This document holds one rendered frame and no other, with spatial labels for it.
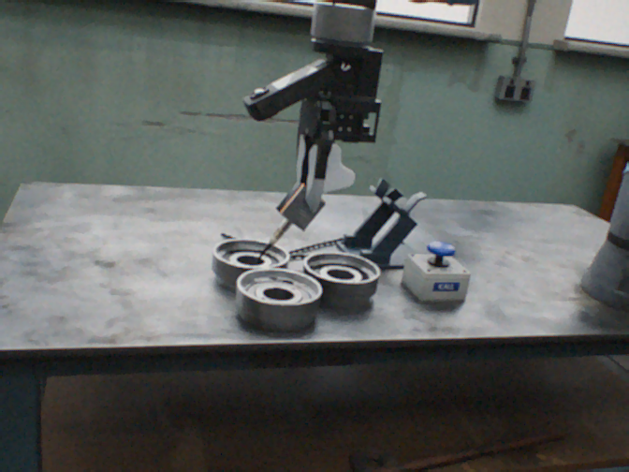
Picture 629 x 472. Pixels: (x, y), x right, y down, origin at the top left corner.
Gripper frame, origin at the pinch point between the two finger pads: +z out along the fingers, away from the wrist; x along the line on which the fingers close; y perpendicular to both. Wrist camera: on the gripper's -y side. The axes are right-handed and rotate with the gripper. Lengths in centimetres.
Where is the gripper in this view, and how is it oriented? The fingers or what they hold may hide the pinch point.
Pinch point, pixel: (305, 199)
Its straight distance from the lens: 85.9
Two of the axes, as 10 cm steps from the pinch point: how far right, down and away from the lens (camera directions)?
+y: 9.4, 0.0, 3.3
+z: -1.2, 9.3, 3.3
